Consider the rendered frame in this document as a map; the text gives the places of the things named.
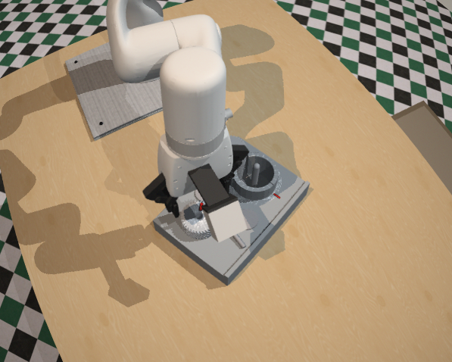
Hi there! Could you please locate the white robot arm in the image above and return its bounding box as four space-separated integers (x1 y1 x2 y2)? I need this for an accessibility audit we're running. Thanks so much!
106 0 247 242

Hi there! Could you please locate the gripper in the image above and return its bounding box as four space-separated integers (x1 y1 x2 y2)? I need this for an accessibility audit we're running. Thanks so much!
142 128 249 218

